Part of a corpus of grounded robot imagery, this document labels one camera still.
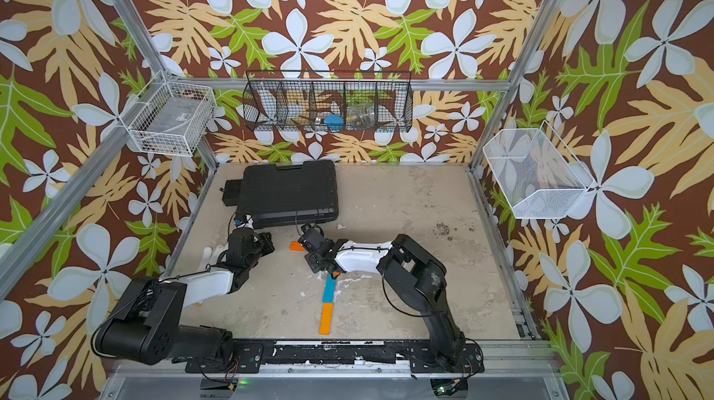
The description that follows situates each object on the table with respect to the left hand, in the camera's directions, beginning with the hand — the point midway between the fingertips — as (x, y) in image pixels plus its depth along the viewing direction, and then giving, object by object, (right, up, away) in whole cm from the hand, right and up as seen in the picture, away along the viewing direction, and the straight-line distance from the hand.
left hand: (270, 231), depth 94 cm
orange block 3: (+21, -24, -13) cm, 34 cm away
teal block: (+21, -17, -8) cm, 28 cm away
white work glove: (-20, -9, 0) cm, 22 cm away
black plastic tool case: (-2, +12, +8) cm, 14 cm away
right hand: (+15, -8, +1) cm, 17 cm away
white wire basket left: (-30, +38, -7) cm, 49 cm away
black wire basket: (+20, +46, +4) cm, 51 cm away
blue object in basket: (+22, +37, 0) cm, 43 cm away
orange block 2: (+24, -7, -26) cm, 36 cm away
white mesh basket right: (+82, +19, -13) cm, 86 cm away
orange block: (+8, -6, +2) cm, 10 cm away
